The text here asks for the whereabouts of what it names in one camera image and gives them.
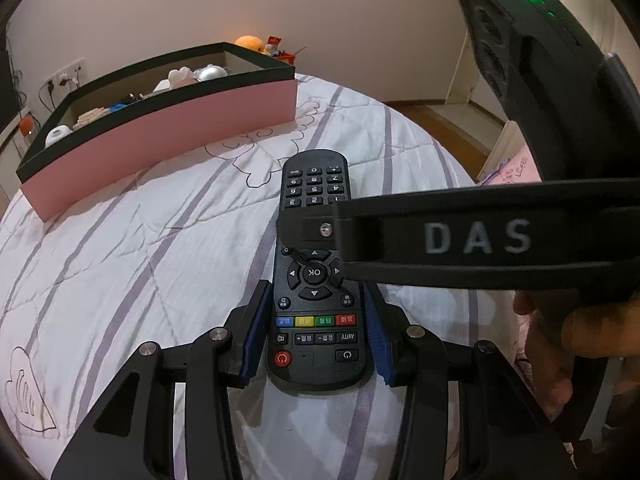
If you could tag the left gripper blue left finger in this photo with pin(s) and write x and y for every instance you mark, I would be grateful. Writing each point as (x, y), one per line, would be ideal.
(254, 330)

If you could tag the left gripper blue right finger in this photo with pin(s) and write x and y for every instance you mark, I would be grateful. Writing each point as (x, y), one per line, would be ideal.
(380, 330)

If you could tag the black TV remote control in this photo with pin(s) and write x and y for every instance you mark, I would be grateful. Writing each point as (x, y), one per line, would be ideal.
(317, 340)

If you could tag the white plastic plug adapter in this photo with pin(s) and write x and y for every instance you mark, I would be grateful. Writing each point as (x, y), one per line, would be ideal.
(57, 134)

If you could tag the person right hand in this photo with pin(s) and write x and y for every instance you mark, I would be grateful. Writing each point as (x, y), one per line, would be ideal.
(565, 325)

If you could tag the white striped quilt tablecloth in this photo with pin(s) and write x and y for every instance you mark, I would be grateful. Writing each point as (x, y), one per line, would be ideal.
(167, 253)

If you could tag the pink and black storage box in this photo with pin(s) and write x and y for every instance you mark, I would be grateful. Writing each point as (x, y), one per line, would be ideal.
(145, 128)

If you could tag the silver round speaker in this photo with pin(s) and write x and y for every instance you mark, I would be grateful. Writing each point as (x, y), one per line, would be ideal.
(210, 72)

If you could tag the pink white toy block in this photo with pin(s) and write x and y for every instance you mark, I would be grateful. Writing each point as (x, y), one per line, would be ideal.
(91, 116)

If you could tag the red toy storage crate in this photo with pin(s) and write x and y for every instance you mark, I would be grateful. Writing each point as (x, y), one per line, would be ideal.
(286, 57)

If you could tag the orange octopus plush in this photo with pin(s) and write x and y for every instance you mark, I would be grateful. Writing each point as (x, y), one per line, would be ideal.
(252, 43)

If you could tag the clear bottle red cap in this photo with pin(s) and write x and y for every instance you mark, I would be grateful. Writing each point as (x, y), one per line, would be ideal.
(28, 126)

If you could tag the wall power outlet strip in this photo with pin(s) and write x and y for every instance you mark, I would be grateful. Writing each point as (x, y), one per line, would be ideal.
(68, 78)

